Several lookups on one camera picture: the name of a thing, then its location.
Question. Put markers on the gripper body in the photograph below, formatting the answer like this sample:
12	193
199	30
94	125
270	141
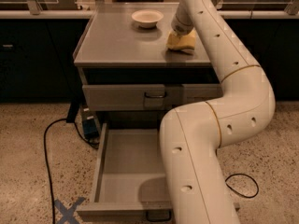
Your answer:
181	28

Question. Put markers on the yellow sponge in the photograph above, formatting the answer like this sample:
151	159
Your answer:
182	43

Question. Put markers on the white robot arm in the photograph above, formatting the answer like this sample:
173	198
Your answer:
191	134

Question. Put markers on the grey drawer cabinet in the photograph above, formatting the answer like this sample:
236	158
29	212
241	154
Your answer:
115	50

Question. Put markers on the dark background counter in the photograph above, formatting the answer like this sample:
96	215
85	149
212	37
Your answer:
36	57

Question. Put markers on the grey open middle drawer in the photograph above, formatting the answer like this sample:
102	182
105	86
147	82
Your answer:
145	175

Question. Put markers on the white ceramic bowl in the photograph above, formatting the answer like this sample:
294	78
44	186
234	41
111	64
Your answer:
147	18

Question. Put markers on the blue power box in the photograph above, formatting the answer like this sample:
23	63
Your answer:
88	120

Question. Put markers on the blue tape cross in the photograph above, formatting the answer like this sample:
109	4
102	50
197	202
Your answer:
68	214

